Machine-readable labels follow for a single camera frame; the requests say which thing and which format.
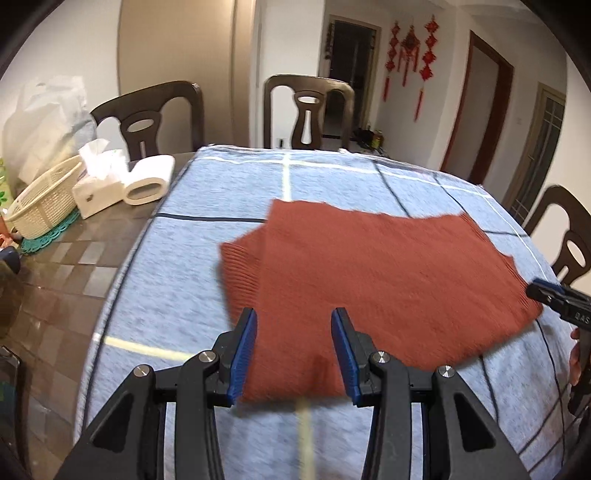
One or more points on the white tissue box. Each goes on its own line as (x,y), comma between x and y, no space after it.
(99,189)

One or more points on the bottles on floor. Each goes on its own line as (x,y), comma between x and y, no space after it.
(369,138)

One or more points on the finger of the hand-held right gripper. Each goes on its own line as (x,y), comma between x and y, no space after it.
(561,290)
(545,297)

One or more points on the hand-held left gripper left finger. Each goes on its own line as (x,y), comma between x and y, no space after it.
(242,350)

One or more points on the grey panelled door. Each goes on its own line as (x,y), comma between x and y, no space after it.
(540,152)

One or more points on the long red knot ornament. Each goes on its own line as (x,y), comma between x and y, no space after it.
(429,55)

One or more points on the dark glass doorway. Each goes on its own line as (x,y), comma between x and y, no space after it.
(351,69)

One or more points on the rust red knit sweater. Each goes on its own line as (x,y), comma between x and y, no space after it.
(369,267)

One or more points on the teal crochet mat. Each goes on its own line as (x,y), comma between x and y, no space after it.
(55,233)

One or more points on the person's right hand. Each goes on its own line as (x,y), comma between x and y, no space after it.
(575,360)

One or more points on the dark wooden dining chair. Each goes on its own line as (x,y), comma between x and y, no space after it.
(277,92)
(549,207)
(180,101)

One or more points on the wide red knot ornament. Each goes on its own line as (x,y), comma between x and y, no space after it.
(409,46)

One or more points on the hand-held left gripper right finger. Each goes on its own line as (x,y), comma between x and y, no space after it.
(344,355)

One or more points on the white toilet paper roll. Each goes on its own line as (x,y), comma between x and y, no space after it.
(152,173)

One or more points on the cream plastic basket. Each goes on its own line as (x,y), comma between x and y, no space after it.
(46,203)

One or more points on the brown wooden door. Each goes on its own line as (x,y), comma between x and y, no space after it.
(482,106)

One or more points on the white plastic bag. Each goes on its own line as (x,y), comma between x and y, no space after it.
(41,124)

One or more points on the blue plaid blanket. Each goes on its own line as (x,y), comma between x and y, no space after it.
(184,277)

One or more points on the small red knot ornament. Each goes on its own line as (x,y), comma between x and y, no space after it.
(394,46)

